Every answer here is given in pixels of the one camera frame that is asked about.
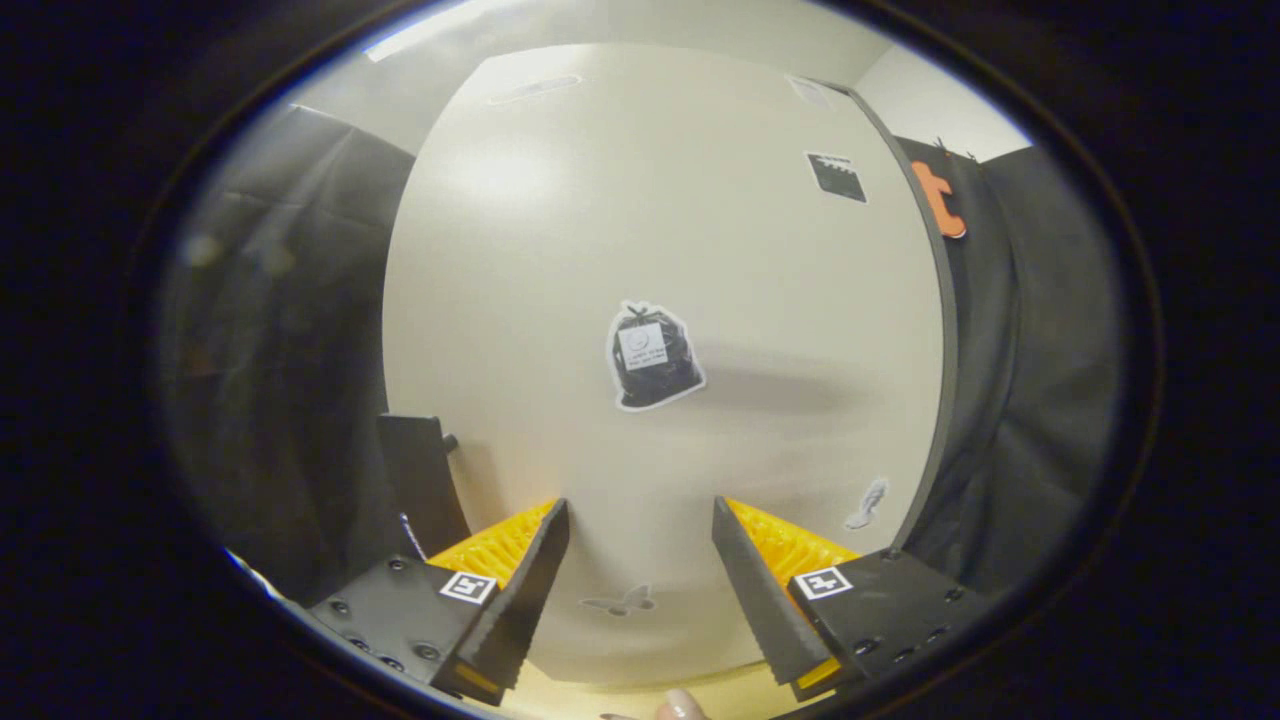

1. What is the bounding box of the ceiling light strip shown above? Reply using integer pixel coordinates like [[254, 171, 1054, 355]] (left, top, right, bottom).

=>
[[362, 20, 451, 63]]

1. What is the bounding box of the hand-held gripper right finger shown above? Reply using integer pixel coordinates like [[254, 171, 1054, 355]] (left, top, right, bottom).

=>
[[711, 494, 991, 702]]

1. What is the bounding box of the black door handle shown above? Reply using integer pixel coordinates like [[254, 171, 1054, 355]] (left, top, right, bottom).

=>
[[377, 413, 471, 561]]

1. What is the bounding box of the grey shoe cabinet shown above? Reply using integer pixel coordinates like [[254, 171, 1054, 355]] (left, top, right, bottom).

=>
[[830, 80, 963, 551]]

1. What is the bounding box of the cream shoe cabinet door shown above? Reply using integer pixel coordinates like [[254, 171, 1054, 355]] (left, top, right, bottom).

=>
[[382, 42, 946, 686]]

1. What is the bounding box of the black backdrop cloth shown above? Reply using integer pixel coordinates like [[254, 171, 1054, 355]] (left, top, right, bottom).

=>
[[160, 105, 1126, 611]]

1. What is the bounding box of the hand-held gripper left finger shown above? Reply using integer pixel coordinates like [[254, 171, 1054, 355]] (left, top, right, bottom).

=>
[[305, 497, 572, 707]]

